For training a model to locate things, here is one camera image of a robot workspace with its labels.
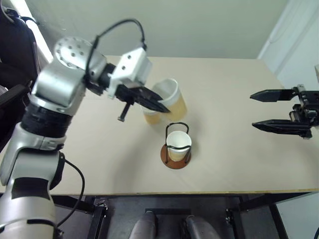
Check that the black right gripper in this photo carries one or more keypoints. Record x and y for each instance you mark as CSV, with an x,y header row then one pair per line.
x,y
307,104

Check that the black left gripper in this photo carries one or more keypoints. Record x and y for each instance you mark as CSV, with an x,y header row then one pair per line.
x,y
125,92

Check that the white and tan paper cup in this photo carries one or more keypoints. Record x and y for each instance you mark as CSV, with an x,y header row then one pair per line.
x,y
178,104
178,140
152,118

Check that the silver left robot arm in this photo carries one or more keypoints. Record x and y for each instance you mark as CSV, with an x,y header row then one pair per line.
x,y
57,82

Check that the dark rounded grey shape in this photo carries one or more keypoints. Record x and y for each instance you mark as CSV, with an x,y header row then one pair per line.
x,y
144,225

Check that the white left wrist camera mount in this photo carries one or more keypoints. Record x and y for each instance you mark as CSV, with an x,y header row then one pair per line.
x,y
132,66

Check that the black metal table frame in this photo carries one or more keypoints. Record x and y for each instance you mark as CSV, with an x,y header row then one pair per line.
x,y
251,206

